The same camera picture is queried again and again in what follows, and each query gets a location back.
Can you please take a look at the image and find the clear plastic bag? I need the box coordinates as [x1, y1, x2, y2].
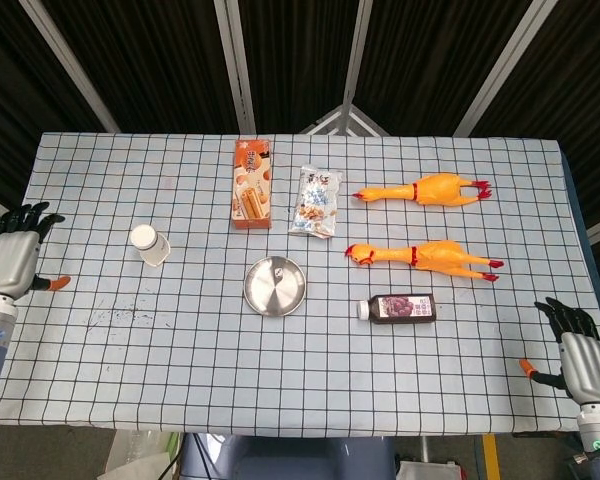
[110, 429, 181, 480]

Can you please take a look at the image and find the yellow rubber chicken toy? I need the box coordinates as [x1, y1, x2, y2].
[344, 239, 506, 283]
[351, 172, 493, 207]

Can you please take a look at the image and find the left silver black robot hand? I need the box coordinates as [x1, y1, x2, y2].
[0, 201, 72, 299]

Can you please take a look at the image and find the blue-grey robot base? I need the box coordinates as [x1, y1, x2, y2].
[179, 433, 397, 480]

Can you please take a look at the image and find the silver white snack bag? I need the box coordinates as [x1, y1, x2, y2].
[287, 165, 345, 240]

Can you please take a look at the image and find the white box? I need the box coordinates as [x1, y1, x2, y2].
[397, 459, 464, 480]

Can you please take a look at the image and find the light blue grid tablecloth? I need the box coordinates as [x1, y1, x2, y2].
[0, 131, 600, 434]

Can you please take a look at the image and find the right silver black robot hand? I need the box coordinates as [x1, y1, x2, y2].
[518, 296, 600, 406]

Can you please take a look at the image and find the white metal frame post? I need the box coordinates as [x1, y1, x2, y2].
[340, 0, 375, 109]
[18, 0, 122, 134]
[213, 0, 257, 134]
[452, 0, 552, 137]

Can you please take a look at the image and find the round stainless steel plate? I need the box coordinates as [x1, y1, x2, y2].
[243, 255, 308, 317]

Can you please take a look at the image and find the dark grape juice bottle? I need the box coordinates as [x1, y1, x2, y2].
[356, 293, 437, 326]

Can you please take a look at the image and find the white triangular frame brace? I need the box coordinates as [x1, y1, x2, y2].
[298, 103, 392, 136]

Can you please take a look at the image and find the orange egg roll snack box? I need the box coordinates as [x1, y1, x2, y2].
[230, 139, 273, 231]

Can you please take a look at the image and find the white paper cup blue band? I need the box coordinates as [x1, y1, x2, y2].
[129, 224, 173, 269]

